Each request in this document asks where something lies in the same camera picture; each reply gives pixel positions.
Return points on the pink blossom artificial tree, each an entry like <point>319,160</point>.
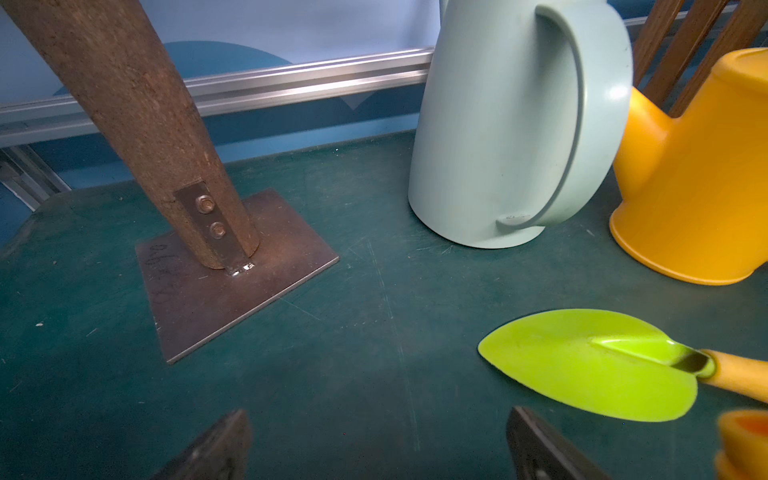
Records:
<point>225,257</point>

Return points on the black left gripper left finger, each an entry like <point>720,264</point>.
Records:
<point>221,452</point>

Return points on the green trowel yellow handle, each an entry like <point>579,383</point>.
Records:
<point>615,365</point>

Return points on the small mint green watering can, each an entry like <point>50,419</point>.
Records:
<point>524,108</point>

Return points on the aluminium back frame rail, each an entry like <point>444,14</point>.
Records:
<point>61,117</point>

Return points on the yellow watering can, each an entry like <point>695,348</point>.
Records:
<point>743,435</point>
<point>694,188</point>

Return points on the brown wooden slatted shelf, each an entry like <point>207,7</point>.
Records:
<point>662,53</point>

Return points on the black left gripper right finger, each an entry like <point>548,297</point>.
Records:
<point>539,451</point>

